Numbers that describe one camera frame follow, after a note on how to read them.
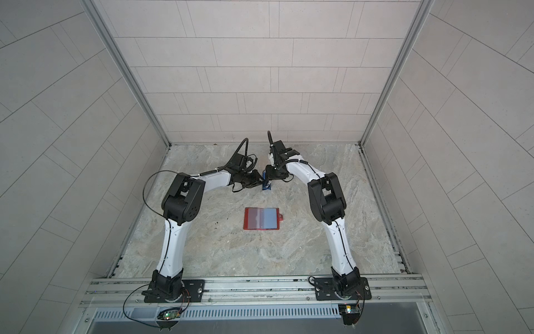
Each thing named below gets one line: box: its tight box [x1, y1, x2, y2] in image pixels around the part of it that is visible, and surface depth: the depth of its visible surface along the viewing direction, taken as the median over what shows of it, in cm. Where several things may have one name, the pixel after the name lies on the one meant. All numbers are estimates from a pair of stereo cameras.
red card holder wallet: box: [243, 207, 284, 231], surface depth 89 cm
